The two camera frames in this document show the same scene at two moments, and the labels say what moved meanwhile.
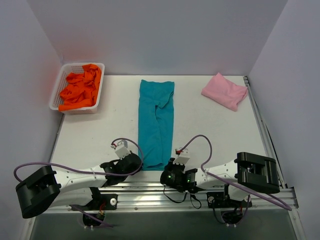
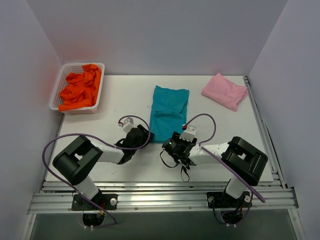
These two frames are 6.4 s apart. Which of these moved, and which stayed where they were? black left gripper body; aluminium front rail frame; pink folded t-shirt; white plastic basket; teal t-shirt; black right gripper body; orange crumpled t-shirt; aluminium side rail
Moved: black right gripper body; black left gripper body; teal t-shirt
Stayed: white plastic basket; aluminium front rail frame; orange crumpled t-shirt; aluminium side rail; pink folded t-shirt
